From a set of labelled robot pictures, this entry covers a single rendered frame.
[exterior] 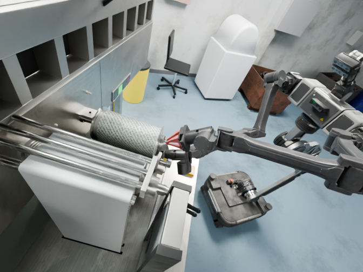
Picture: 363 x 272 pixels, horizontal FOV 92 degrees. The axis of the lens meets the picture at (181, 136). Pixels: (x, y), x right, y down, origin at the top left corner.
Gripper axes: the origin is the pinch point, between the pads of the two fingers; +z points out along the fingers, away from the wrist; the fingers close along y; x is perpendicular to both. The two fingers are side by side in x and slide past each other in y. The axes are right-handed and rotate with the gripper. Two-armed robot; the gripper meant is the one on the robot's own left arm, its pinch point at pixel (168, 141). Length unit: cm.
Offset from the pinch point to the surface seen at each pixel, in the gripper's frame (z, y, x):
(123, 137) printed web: 12.8, -6.1, 11.4
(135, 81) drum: 109, 170, -20
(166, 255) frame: -15.6, -43.0, 9.0
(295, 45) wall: -158, 457, -157
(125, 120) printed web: 11.9, -0.6, 15.5
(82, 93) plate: 22.7, 1.7, 30.5
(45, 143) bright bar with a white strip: 8.6, -29.1, 30.7
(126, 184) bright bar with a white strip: -6.8, -32.6, 17.5
